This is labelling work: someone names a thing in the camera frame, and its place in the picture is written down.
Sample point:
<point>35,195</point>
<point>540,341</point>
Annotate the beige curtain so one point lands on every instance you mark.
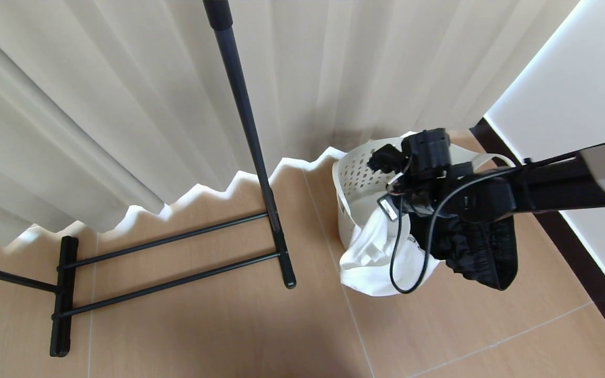
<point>124,79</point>

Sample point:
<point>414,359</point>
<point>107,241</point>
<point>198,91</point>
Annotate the white laundry basket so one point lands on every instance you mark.
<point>357,178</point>

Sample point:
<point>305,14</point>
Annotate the white printed t-shirt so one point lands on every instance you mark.
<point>371,262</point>

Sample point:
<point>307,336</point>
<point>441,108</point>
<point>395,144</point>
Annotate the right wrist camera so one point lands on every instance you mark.
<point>386,209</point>

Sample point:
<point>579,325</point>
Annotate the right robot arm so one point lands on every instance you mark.
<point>544,184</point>

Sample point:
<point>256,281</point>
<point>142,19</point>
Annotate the black clothes rack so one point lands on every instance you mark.
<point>239,89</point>

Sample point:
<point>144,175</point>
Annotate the black shorts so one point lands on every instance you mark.
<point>481,252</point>

